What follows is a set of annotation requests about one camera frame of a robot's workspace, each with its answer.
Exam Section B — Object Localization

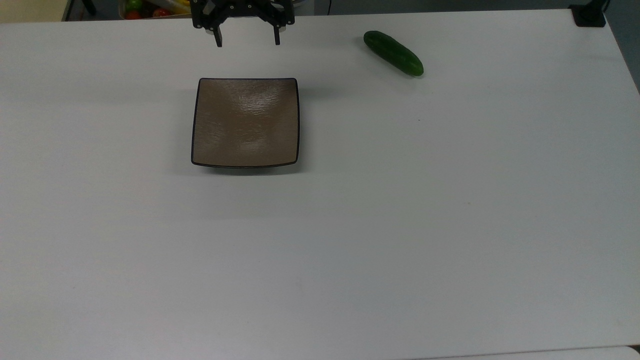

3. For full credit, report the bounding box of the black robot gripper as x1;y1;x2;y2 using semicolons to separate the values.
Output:
190;0;296;49

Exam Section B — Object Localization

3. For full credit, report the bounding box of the green cucumber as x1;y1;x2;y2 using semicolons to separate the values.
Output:
363;30;425;77

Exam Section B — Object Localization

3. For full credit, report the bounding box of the square brown ceramic plate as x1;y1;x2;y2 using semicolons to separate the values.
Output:
190;77;301;169

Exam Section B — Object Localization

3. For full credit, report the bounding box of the clear bin of toy food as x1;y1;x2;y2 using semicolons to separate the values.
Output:
118;0;194;21

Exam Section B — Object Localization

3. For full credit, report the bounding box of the dark furniture frame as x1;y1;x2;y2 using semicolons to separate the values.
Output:
62;0;97;22

